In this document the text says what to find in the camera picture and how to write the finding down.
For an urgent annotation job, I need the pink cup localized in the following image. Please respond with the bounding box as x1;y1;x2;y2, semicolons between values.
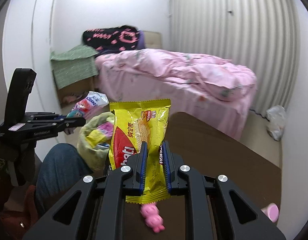
261;203;279;222

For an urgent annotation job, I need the colourful cartoon snack packet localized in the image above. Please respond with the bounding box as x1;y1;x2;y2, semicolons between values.
69;91;109;120

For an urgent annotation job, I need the pink toy caterpillar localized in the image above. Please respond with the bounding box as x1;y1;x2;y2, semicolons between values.
140;203;165;232

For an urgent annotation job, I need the person's jeans-clad leg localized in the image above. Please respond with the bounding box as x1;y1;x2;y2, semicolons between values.
35;143;93;218

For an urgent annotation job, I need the purple pillow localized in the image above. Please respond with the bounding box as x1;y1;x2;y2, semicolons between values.
138;30;146;50

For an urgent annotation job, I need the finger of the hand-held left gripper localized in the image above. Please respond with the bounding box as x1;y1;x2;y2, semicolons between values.
28;118;86;131
24;112;70;122

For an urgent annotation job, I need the lilac snack wrapper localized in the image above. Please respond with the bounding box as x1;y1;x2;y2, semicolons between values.
98;123;114;135

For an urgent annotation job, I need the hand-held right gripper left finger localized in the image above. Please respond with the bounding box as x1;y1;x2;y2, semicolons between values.
22;141;148;240

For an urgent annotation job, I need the white plastic bag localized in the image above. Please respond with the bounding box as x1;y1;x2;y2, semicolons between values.
266;105;287;141

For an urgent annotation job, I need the black pink printed blanket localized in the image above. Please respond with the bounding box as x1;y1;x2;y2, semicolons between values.
82;25;140;53

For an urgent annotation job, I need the white striped curtain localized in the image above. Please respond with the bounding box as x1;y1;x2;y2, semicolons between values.
169;0;300;117

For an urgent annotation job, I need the wooden nightstand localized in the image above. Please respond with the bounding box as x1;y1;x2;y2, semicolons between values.
57;76;99;107

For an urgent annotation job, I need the torn yellow wafer wrapper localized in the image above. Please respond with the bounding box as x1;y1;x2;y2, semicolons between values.
86;127;112;148

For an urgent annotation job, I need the beige headboard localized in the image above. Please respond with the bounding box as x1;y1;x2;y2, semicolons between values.
144;31;161;50

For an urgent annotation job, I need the green checked cloth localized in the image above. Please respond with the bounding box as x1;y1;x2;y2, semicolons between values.
50;45;99;90

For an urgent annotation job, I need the yellow red wafer packet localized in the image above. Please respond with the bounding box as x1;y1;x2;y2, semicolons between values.
108;99;171;204

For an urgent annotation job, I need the pink floral duvet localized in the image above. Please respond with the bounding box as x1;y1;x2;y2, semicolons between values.
104;49;257;102

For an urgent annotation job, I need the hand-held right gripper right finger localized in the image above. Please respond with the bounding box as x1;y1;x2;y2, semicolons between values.
162;141;287;240

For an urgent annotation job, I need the pink floral bed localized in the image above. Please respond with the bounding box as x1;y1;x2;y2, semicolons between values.
95;49;257;140

